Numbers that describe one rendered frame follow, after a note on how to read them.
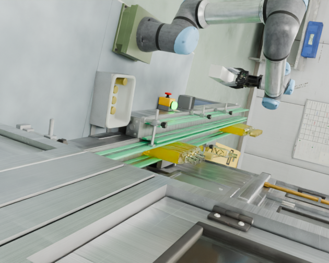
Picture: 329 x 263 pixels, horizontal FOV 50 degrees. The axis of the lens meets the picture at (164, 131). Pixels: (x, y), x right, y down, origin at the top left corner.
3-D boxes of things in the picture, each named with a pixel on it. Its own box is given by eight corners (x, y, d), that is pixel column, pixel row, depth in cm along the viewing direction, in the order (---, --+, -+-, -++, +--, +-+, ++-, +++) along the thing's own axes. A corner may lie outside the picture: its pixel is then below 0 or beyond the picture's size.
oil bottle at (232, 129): (219, 130, 276) (254, 139, 265) (220, 123, 275) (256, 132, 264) (221, 130, 281) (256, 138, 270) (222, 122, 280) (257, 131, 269)
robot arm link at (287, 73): (285, 81, 153) (285, 94, 162) (293, 60, 157) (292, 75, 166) (267, 77, 156) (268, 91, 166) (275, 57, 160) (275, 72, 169)
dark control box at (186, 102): (176, 106, 225) (188, 109, 221) (178, 94, 223) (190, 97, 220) (181, 106, 232) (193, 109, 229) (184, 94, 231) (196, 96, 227)
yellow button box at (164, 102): (156, 108, 200) (168, 111, 197) (159, 95, 199) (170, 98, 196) (162, 108, 207) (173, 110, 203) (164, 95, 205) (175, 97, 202)
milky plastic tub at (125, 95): (89, 124, 148) (106, 129, 144) (96, 70, 143) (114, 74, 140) (113, 121, 163) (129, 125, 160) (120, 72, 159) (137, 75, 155)
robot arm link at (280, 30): (291, 41, 115) (281, 114, 157) (300, 15, 118) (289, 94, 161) (256, 35, 119) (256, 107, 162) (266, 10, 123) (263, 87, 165)
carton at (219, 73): (211, 63, 175) (222, 66, 173) (223, 73, 197) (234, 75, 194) (208, 76, 175) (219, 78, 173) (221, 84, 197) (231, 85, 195)
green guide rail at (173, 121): (144, 123, 163) (159, 127, 159) (144, 121, 163) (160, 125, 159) (239, 108, 319) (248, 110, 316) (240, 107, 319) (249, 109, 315)
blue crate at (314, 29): (308, 20, 608) (321, 22, 599) (310, 23, 644) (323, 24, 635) (300, 55, 622) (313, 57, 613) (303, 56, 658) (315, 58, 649)
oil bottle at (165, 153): (142, 154, 169) (183, 166, 160) (144, 142, 168) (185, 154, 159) (148, 152, 174) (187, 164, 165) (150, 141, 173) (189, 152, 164)
